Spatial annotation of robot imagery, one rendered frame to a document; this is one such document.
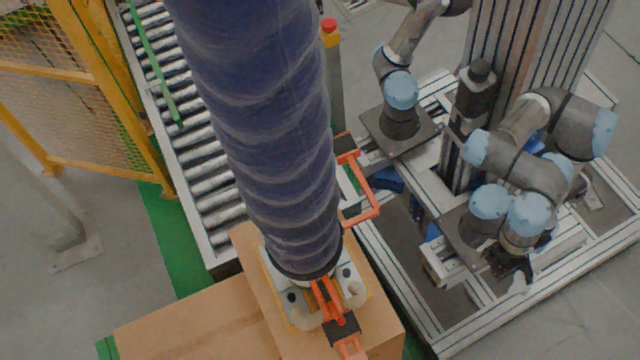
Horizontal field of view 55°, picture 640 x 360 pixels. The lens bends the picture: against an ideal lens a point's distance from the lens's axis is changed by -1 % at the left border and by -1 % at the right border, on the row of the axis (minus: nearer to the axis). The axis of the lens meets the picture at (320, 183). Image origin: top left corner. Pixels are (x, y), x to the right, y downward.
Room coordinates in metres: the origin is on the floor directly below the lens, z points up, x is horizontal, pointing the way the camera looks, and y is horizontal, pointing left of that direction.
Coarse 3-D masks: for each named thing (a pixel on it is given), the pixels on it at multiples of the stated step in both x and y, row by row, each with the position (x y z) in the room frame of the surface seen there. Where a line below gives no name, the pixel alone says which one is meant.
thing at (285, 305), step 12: (264, 252) 0.81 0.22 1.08; (264, 264) 0.77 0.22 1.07; (276, 288) 0.68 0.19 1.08; (288, 288) 0.67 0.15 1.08; (300, 288) 0.67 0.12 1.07; (276, 300) 0.64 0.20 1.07; (288, 300) 0.63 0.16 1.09; (300, 300) 0.62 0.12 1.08; (288, 312) 0.59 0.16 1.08; (312, 312) 0.58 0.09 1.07; (288, 324) 0.56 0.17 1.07
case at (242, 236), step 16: (240, 240) 0.92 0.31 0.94; (352, 240) 0.85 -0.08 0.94; (240, 256) 0.86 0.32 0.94; (256, 256) 0.85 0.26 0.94; (256, 272) 0.79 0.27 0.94; (368, 272) 0.73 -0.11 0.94; (256, 288) 0.74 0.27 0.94; (272, 304) 0.67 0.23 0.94; (368, 304) 0.62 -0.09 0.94; (384, 304) 0.61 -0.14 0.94; (272, 320) 0.62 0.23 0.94; (368, 320) 0.56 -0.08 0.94; (384, 320) 0.56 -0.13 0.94; (288, 336) 0.56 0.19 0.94; (304, 336) 0.55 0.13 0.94; (320, 336) 0.54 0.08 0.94; (368, 336) 0.51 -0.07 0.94; (384, 336) 0.50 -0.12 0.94; (400, 336) 0.50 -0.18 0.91; (288, 352) 0.50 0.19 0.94; (304, 352) 0.49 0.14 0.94; (320, 352) 0.49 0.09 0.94; (336, 352) 0.48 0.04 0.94; (352, 352) 0.47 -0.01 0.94; (368, 352) 0.47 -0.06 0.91; (384, 352) 0.49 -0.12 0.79; (400, 352) 0.51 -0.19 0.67
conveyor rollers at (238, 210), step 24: (120, 0) 2.67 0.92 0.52; (144, 0) 2.62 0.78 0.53; (144, 24) 2.43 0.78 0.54; (168, 24) 2.40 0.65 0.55; (144, 48) 2.26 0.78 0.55; (168, 72) 2.09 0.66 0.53; (168, 120) 1.80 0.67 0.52; (192, 120) 1.76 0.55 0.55; (216, 144) 1.60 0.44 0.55; (192, 168) 1.50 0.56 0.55; (216, 168) 1.49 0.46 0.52; (192, 192) 1.38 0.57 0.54; (216, 216) 1.23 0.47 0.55; (216, 240) 1.12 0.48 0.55
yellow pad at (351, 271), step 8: (344, 240) 0.80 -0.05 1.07; (352, 256) 0.74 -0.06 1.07; (344, 264) 0.72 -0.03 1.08; (352, 264) 0.71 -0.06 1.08; (336, 272) 0.70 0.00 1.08; (344, 272) 0.68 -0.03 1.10; (352, 272) 0.69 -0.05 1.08; (360, 272) 0.69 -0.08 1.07; (336, 280) 0.67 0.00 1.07; (344, 280) 0.67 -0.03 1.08; (352, 280) 0.66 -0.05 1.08; (360, 280) 0.66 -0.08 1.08; (336, 288) 0.65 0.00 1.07; (344, 288) 0.64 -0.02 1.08; (368, 288) 0.63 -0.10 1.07; (344, 296) 0.62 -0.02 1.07; (368, 296) 0.60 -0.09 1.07
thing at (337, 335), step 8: (344, 312) 0.53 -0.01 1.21; (352, 312) 0.52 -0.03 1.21; (328, 320) 0.51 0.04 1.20; (352, 320) 0.50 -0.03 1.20; (328, 328) 0.49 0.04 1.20; (336, 328) 0.49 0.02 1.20; (344, 328) 0.48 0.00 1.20; (352, 328) 0.48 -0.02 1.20; (360, 328) 0.47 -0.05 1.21; (328, 336) 0.46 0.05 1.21; (336, 336) 0.46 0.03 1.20; (344, 336) 0.46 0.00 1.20; (352, 336) 0.45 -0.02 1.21; (360, 336) 0.46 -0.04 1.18; (336, 344) 0.44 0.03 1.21
